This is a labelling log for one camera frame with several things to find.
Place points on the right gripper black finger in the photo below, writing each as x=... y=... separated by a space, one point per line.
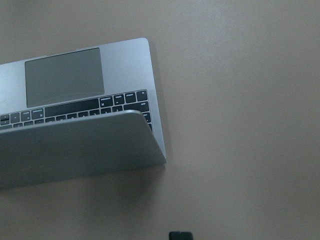
x=180 y=235

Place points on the grey laptop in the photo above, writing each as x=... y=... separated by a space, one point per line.
x=87 y=112

